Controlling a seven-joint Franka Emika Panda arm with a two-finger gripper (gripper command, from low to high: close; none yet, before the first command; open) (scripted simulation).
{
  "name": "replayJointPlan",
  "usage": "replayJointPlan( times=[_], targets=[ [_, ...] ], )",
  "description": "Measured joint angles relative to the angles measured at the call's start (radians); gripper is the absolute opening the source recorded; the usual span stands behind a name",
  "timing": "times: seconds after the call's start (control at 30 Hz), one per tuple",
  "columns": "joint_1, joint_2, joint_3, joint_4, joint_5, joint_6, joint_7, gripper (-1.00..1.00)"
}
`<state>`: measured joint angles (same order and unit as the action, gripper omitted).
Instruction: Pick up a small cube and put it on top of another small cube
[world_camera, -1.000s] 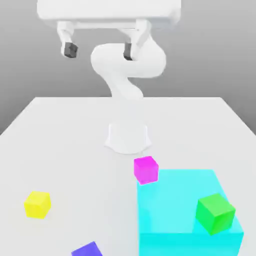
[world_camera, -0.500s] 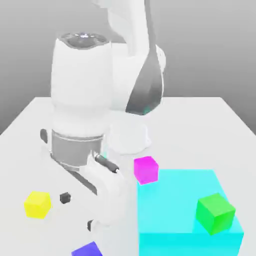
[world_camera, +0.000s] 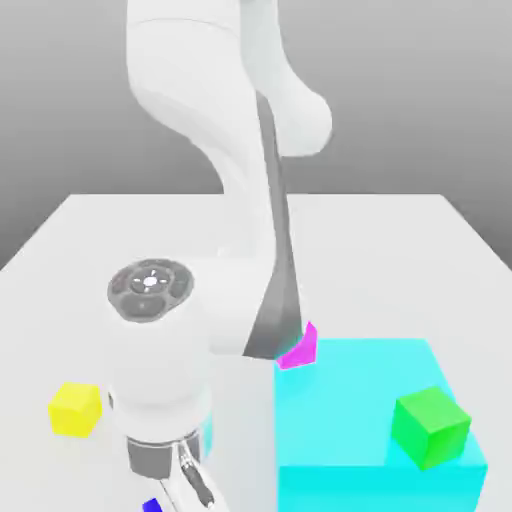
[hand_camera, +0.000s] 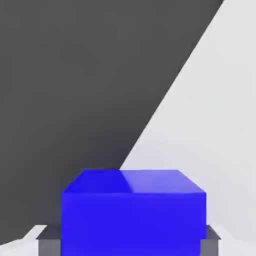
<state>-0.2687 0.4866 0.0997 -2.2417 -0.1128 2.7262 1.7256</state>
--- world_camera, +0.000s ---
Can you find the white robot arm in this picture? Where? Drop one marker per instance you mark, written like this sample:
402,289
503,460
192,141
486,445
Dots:
180,160

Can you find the small magenta cube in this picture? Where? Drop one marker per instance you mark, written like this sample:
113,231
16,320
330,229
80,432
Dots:
300,350

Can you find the small yellow cube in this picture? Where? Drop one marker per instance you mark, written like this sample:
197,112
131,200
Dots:
74,410

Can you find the small green cube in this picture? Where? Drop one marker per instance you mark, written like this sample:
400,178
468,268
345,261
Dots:
428,424

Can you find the small blue cube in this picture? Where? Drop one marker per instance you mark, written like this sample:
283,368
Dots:
151,506

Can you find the large cyan box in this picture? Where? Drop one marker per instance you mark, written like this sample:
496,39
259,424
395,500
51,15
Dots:
344,408

